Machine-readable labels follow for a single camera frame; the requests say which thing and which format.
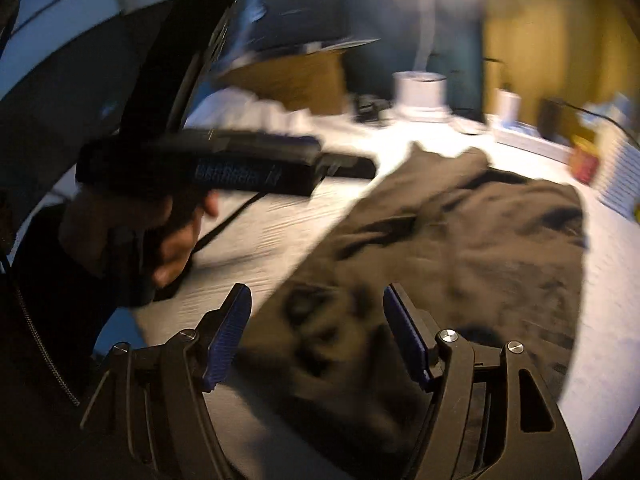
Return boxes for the brown t-shirt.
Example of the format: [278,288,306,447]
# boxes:
[233,146,586,479]

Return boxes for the person's left hand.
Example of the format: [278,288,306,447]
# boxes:
[58,188,219,307]

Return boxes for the white cloth pile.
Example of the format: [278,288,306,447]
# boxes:
[184,86,321,134]

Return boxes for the cardboard box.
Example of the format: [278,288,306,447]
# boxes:
[220,50,347,116]

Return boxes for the tablet with dark screen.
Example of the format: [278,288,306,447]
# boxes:
[212,0,348,76]

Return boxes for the white desk lamp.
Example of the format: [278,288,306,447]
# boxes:
[372,0,497,124]

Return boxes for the white power strip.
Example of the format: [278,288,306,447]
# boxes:
[487,114,572,164]

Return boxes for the teal curtain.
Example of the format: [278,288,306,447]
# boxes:
[199,0,486,122]

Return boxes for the red gold can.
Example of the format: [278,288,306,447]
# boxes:
[568,136,600,185]

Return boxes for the white phone charger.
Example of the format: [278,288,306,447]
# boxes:
[496,89,521,127]

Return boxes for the white perforated basket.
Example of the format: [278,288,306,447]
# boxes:
[592,122,639,219]

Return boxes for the black power adapter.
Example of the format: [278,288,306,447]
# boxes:
[537,99,570,146]

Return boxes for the yellow curtain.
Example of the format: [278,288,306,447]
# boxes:
[483,0,639,124]

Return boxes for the coiled black cable bundle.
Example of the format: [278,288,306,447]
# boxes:
[351,93,394,125]

